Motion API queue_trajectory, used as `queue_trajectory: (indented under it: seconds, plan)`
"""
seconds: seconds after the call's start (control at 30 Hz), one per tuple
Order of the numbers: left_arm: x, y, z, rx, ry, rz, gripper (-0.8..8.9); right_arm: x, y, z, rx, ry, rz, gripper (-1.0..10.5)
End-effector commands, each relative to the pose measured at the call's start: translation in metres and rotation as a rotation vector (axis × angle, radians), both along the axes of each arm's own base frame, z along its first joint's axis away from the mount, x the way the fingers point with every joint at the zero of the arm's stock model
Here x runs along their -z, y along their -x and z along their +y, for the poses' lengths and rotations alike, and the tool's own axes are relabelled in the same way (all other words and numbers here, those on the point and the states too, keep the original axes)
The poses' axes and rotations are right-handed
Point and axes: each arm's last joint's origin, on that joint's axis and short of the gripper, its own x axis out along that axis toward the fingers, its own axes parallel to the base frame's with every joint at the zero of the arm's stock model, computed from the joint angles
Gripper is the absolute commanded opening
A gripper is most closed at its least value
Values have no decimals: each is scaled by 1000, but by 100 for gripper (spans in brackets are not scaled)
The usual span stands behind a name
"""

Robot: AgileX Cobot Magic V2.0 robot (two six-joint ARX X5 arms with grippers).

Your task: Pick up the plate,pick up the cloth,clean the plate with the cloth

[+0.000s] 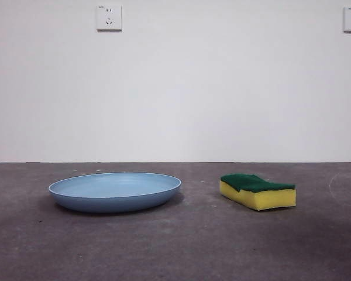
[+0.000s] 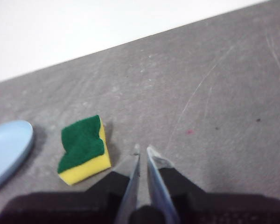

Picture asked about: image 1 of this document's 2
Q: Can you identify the blue round plate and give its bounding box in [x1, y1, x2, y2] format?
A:
[49, 172, 183, 214]

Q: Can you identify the yellow sponge with green pad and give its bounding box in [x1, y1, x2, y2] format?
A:
[219, 173, 297, 211]

